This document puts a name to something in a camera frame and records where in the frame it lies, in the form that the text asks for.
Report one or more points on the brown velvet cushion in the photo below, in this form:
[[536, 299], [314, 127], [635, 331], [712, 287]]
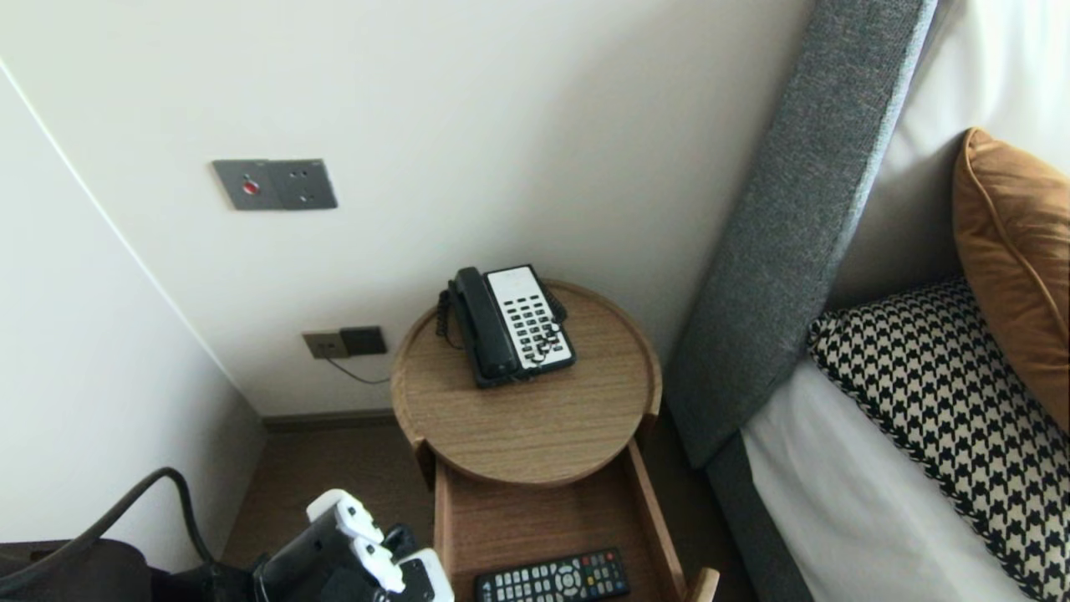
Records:
[[1020, 251]]

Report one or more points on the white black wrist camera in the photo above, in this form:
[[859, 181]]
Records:
[[430, 577]]

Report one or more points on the round wooden bedside table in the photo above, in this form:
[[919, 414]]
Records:
[[543, 426]]

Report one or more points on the orange and black left arm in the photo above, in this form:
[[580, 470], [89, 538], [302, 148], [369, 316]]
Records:
[[318, 560]]

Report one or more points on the large white pillow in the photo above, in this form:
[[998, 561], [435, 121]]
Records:
[[1003, 67]]

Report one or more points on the grey switch plate red dot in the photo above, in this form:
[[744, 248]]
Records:
[[244, 186]]

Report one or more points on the wooden table drawer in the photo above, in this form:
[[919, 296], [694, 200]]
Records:
[[552, 527]]

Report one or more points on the plain grey wall switch plate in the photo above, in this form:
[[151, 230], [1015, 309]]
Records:
[[307, 182]]

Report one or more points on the dark grey power socket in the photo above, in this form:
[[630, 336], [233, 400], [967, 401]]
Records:
[[368, 340]]

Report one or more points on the grey fabric headboard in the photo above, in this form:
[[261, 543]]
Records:
[[794, 209]]

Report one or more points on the white bed sheet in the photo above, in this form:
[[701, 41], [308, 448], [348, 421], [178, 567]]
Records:
[[836, 502]]

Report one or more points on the beige wall phone socket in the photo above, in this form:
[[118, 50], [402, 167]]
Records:
[[322, 345]]

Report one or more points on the grey fabric bed frame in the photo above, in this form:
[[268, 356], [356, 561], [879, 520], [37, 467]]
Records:
[[752, 535]]

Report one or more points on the black white houndstooth pillow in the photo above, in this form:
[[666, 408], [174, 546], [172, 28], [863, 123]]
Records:
[[936, 393]]

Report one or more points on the wooden skirting board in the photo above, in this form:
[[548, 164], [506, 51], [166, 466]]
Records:
[[334, 420]]

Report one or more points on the black TV remote control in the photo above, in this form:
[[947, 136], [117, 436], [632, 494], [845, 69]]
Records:
[[552, 579]]

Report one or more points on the black telephone handset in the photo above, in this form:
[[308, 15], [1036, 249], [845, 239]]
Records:
[[481, 318]]

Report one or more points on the black and white telephone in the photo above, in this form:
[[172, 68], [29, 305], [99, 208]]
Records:
[[531, 318]]

